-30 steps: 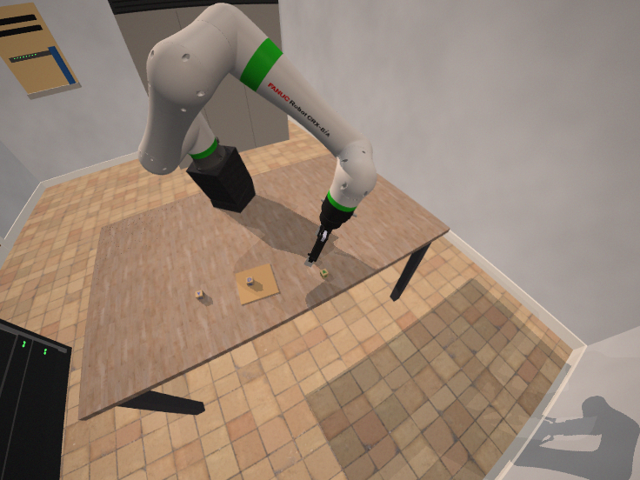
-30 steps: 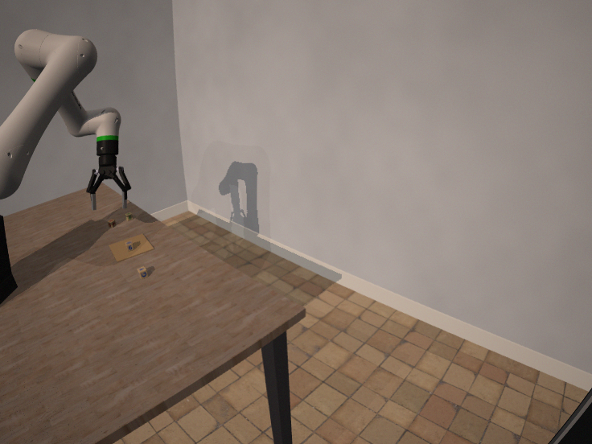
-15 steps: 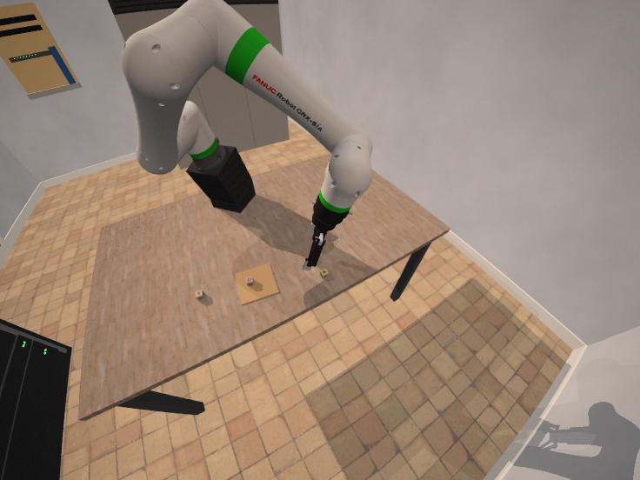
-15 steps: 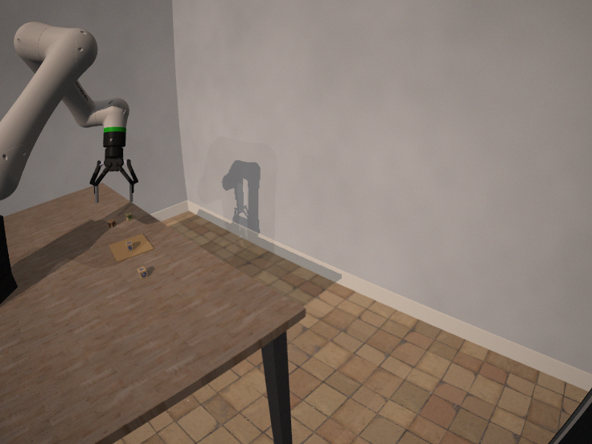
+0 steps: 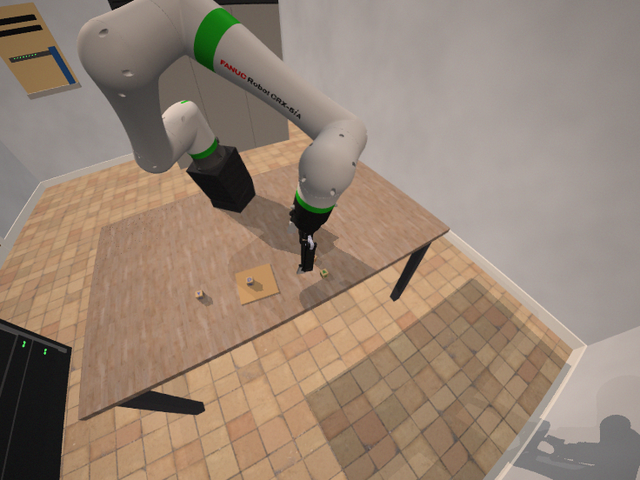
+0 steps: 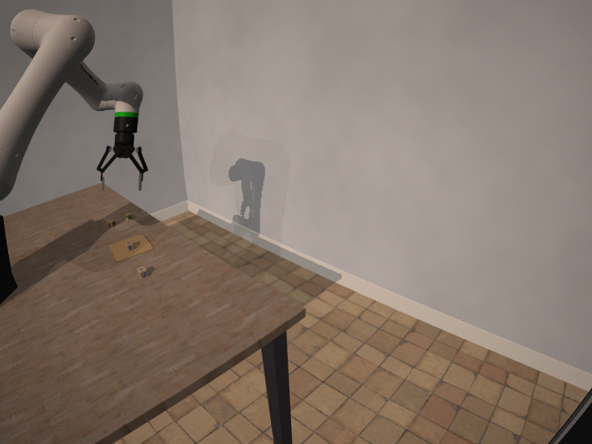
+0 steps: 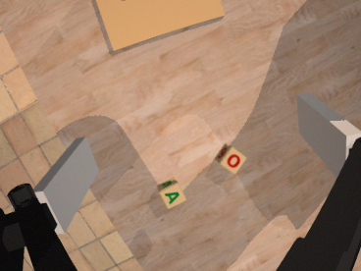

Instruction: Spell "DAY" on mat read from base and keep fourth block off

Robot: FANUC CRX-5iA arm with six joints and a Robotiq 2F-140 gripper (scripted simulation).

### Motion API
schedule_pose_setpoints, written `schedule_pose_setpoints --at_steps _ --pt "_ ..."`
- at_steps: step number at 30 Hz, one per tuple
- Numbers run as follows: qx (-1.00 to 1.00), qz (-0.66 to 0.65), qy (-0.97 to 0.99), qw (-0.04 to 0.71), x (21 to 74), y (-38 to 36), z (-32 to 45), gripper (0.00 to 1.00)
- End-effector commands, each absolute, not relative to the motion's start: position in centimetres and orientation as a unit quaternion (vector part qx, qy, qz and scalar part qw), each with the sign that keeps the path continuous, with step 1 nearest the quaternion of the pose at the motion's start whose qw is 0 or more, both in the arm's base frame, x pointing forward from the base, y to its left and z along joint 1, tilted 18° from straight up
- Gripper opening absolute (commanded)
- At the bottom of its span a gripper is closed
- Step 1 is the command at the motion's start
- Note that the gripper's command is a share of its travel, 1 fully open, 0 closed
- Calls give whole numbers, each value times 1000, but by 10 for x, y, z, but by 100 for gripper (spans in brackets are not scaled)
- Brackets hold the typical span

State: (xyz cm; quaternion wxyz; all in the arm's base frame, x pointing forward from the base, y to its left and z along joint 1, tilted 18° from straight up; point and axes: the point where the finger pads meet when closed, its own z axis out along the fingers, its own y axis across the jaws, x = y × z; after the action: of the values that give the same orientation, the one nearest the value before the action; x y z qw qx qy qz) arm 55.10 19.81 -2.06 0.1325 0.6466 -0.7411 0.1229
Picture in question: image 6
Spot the orange flat mat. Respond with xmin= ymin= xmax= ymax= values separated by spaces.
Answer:
xmin=109 ymin=234 xmax=154 ymax=262

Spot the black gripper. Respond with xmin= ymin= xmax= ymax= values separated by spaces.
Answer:
xmin=97 ymin=134 xmax=148 ymax=191

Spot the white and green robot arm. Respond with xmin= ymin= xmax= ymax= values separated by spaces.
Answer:
xmin=0 ymin=9 xmax=143 ymax=201

